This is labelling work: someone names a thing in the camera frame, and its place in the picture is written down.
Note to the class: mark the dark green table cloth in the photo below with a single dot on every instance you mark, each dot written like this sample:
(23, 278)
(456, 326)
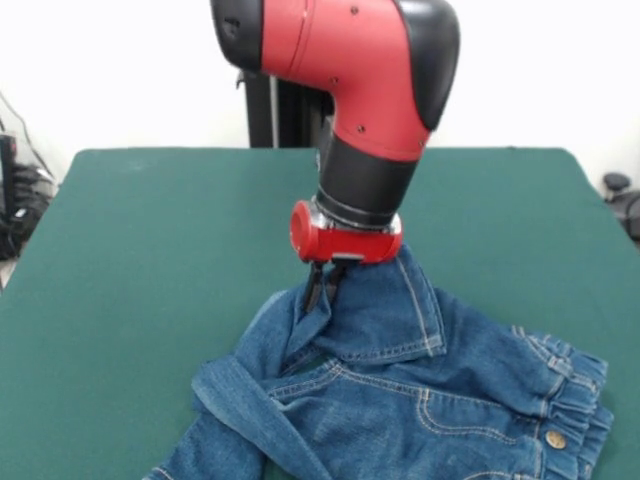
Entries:
(125, 225)

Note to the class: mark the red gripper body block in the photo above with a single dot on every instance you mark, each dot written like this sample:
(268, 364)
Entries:
(350, 247)

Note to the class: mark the blue denim jeans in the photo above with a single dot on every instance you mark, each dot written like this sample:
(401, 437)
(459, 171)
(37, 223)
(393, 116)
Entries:
(400, 400)

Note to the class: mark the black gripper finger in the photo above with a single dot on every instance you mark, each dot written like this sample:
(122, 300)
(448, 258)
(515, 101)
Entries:
(314, 287)
(335, 280)

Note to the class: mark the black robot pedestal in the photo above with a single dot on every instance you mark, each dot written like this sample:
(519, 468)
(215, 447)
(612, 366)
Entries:
(260, 120)

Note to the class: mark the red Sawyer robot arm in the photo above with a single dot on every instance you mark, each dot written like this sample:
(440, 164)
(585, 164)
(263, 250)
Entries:
(350, 60)

